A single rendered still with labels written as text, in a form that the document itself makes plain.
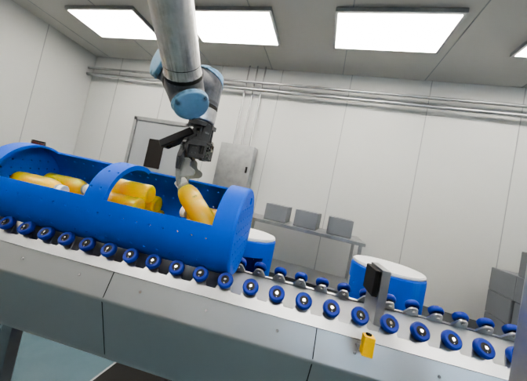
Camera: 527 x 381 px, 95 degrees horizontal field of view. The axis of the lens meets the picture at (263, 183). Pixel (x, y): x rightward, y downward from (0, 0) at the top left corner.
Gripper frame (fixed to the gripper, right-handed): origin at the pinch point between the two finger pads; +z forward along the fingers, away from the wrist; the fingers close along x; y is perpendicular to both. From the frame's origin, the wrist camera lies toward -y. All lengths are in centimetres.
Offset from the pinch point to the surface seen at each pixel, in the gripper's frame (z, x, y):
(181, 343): 43.8, -6.4, 14.0
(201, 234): 12.4, -8.6, 13.5
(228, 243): 13.2, -8.5, 21.6
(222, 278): 24.0, -5.3, 21.2
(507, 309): 65, 221, 280
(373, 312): 25, 2, 65
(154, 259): 23.8, -4.9, -0.3
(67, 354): 121, 67, -80
